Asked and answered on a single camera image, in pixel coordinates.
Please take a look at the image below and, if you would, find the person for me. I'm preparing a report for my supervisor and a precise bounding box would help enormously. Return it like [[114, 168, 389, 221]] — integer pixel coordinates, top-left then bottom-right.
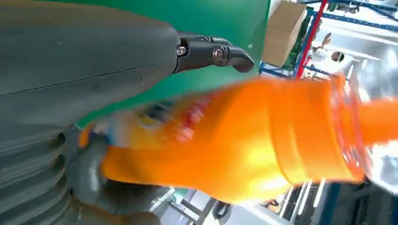
[[312, 32, 346, 63]]

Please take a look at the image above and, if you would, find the orange drink bottle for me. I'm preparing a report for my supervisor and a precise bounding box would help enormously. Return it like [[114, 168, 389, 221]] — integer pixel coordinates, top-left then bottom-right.
[[77, 74, 398, 204]]

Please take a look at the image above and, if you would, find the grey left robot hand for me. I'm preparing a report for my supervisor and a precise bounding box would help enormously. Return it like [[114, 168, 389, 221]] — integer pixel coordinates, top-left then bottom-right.
[[0, 0, 256, 217]]

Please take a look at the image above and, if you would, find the blue shelf frame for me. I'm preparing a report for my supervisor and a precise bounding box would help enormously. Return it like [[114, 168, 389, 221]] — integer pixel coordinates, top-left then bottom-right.
[[260, 0, 398, 78]]

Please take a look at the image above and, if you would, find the brown cardboard box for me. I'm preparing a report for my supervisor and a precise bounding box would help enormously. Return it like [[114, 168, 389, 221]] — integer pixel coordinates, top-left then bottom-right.
[[261, 0, 308, 68]]

